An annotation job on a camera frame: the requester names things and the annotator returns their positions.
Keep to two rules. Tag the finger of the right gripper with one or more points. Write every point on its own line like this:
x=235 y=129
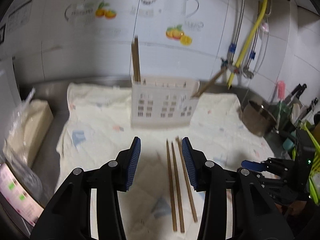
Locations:
x=254 y=166

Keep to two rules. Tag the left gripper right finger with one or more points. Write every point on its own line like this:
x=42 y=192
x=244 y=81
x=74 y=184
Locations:
x=203 y=174

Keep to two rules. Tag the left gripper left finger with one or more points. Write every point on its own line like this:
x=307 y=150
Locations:
x=118 y=174

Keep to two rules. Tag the brown wooden chopstick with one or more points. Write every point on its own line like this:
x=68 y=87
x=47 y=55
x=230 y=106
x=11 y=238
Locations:
x=187 y=182
x=171 y=190
x=178 y=189

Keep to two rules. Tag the stainless steel pot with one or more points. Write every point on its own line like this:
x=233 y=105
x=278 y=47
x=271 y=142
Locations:
x=258 y=120

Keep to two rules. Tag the cream quilted mat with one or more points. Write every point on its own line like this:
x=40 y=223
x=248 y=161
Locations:
x=99 y=127

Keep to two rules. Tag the white utensil holder caddy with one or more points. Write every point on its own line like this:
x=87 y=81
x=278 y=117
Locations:
x=163 y=102

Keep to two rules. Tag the chopstick in holder right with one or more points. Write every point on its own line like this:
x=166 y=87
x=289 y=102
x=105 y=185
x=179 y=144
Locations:
x=209 y=83

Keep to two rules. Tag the chopstick in holder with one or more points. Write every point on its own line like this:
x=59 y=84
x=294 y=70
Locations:
x=209 y=83
x=135 y=59

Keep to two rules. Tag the pink bottle brush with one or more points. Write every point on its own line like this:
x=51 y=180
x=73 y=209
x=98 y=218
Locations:
x=281 y=96

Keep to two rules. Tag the bagged beige box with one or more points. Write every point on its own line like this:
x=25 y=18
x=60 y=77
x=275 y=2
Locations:
x=27 y=131

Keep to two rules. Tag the pink labelled package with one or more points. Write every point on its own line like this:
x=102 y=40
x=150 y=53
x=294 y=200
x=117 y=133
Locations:
x=18 y=197

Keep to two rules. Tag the chopstick in holder left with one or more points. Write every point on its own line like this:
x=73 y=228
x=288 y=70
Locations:
x=135 y=59

